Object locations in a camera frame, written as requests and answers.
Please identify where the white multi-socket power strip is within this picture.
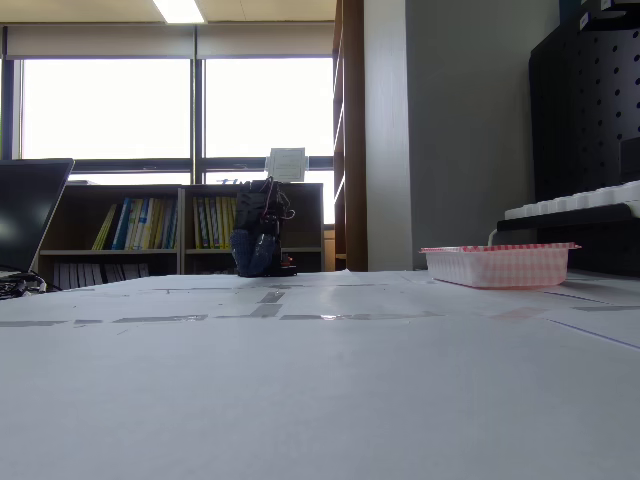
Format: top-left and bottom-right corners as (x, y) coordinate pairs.
(503, 179), (640, 222)

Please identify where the tall wooden shelf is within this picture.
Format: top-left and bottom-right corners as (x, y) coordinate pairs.
(331, 0), (370, 273)

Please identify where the black laptop screen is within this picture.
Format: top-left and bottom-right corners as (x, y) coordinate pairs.
(0, 158), (76, 290)

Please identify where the beige roller blind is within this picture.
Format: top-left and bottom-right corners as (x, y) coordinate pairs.
(3, 24), (197, 61)
(195, 22), (336, 59)

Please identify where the dark grey box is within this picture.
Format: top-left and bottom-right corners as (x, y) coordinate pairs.
(618, 136), (640, 184)

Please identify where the black cable bundle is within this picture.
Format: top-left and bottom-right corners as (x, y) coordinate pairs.
(0, 271), (50, 301)

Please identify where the white paper sign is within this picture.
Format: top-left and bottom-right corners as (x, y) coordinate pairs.
(265, 146), (308, 183)

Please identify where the dark window frame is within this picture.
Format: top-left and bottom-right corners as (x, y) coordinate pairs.
(0, 54), (336, 187)

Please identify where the ceiling light panel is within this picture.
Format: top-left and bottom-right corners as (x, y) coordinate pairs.
(151, 0), (206, 24)

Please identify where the black pegboard panel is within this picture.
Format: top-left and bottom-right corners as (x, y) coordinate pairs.
(528, 18), (640, 202)

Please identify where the red checkered basket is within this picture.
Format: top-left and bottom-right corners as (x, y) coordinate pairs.
(419, 241), (584, 291)

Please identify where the low wooden bookshelf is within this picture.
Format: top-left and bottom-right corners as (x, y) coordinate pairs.
(36, 181), (326, 292)

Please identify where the blue book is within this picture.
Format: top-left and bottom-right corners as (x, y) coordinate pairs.
(111, 196), (133, 252)
(163, 198), (180, 251)

